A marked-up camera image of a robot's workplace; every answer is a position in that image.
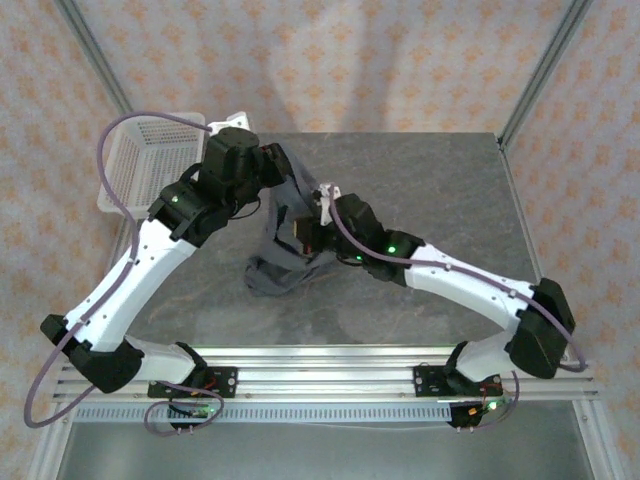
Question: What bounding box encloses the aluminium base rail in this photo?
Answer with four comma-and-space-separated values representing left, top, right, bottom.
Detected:
52, 344, 600, 403

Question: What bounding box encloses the aluminium table side frame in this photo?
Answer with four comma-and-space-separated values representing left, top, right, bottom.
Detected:
497, 142, 629, 480

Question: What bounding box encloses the slotted grey cable duct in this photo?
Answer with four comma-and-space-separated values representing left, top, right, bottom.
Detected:
74, 402, 454, 425

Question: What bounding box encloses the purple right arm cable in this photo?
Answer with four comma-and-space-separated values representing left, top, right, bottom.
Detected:
324, 189, 589, 432

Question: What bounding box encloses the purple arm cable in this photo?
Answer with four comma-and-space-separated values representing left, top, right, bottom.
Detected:
324, 189, 589, 432
23, 110, 226, 437

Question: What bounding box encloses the white perforated plastic basket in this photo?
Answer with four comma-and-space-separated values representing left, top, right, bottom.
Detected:
96, 110, 207, 217

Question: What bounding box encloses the grey-blue t-shirt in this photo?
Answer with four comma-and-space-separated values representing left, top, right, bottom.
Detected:
243, 149, 346, 297

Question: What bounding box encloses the grey metal lower panel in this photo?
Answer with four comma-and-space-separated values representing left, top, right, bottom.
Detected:
54, 422, 599, 480

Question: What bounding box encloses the aluminium frame post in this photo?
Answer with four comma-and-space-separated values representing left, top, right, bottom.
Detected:
497, 0, 595, 151
53, 0, 135, 119

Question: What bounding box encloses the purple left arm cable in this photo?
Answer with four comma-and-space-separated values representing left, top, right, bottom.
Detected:
23, 110, 226, 437

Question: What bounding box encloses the small green circuit board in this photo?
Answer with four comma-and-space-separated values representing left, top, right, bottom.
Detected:
447, 399, 511, 432
167, 403, 224, 435

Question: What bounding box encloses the orange patterned white backdrop curtain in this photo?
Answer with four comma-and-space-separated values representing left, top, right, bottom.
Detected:
0, 0, 640, 480

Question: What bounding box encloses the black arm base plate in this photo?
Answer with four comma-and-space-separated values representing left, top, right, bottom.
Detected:
148, 366, 239, 400
413, 366, 504, 400

